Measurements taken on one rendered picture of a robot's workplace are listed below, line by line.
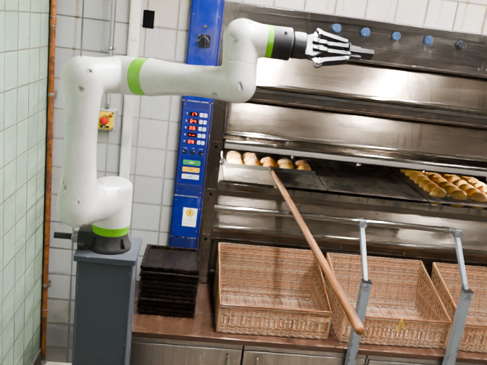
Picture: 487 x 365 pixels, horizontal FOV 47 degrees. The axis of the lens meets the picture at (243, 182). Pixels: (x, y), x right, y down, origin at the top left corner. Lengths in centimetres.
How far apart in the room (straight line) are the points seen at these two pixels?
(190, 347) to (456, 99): 185
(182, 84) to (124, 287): 73
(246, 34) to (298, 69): 135
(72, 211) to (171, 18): 138
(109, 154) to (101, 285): 115
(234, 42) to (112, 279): 90
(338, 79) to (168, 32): 89
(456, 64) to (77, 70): 206
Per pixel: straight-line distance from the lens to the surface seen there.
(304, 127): 295
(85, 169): 175
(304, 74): 291
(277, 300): 310
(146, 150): 296
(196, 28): 283
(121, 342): 208
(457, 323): 287
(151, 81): 173
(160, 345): 275
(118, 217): 191
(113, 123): 288
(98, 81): 170
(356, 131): 301
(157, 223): 307
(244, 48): 158
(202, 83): 163
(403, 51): 304
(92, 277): 197
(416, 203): 322
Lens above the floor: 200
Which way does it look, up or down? 16 degrees down
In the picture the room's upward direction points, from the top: 7 degrees clockwise
